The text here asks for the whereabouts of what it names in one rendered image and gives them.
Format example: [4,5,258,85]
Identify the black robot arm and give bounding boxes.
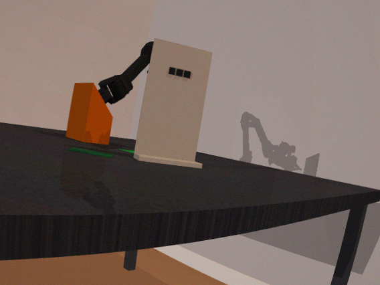
[98,41,154,104]

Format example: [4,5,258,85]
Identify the beige panel with black sockets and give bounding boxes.
[133,38,213,169]

